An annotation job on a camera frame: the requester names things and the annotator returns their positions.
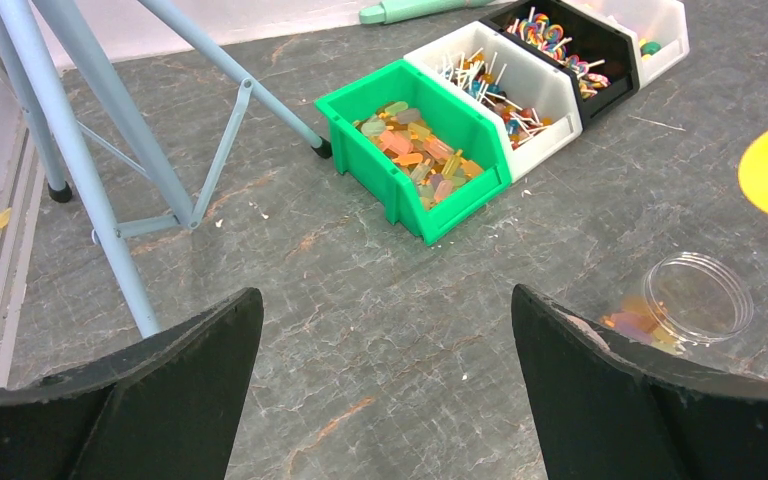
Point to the clear plastic jar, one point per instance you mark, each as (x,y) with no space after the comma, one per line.
(685,299)

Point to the white candy bin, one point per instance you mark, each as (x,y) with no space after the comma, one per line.
(657,28)

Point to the white lollipop bin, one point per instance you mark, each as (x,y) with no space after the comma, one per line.
(531,104)

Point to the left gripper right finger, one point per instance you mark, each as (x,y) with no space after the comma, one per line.
(609,407)

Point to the black lollipop bin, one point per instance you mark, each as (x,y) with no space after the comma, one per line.
(596,58)

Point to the mint green cylindrical handle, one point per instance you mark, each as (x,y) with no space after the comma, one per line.
(392,11)

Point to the green candy bin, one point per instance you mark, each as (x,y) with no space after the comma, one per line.
(428,157)

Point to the light blue music stand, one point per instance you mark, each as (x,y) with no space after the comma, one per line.
(62,139)

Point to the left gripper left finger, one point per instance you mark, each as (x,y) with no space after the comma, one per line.
(166,407)

